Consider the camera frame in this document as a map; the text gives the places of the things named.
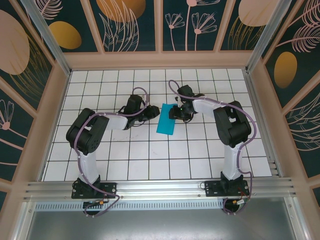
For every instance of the teal cloth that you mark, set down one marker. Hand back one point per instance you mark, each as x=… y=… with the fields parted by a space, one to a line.
x=165 y=125

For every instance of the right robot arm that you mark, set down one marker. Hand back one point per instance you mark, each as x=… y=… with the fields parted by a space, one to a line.
x=231 y=160

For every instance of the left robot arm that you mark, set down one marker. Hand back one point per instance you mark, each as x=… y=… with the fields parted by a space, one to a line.
x=86 y=165

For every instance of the small electronics board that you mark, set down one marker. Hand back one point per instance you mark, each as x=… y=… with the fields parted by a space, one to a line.
x=96 y=203
x=237 y=202

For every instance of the grey metal panel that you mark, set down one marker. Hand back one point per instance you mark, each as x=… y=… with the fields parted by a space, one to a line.
x=160 y=225

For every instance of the long aluminium mounting rail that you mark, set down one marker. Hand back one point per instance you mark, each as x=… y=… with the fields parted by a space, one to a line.
x=160 y=188

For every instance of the aluminium side rail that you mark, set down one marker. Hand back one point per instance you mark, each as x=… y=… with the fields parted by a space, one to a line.
x=262 y=120

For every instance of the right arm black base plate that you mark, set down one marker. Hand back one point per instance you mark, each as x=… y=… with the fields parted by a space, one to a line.
x=212 y=188

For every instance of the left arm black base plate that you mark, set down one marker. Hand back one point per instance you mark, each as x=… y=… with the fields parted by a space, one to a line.
x=110 y=190

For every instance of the aluminium corner post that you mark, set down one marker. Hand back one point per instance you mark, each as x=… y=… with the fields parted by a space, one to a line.
x=50 y=42
x=265 y=37

